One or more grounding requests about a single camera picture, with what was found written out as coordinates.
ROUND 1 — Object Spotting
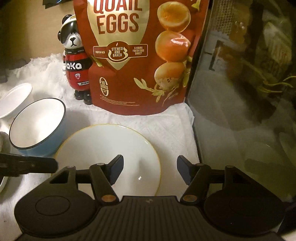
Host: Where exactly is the red quail eggs bag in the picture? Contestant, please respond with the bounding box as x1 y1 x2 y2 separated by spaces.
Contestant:
73 0 209 115

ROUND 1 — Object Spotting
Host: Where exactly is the white plate gold rim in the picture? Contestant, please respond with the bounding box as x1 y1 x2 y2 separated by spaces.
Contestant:
55 124 161 198

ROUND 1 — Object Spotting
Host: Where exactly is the panda figurine red jacket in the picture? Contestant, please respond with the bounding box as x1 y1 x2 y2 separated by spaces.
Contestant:
57 15 92 105

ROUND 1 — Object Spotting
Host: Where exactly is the blue enamel bowl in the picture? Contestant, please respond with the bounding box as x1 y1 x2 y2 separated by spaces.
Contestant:
9 98 66 157

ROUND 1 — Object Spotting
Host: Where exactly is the white paper bowl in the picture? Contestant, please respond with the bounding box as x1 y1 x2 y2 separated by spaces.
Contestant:
0 83 34 118

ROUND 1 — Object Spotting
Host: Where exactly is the glass tank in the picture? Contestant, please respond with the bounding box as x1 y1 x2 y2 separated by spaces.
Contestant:
188 1 295 203

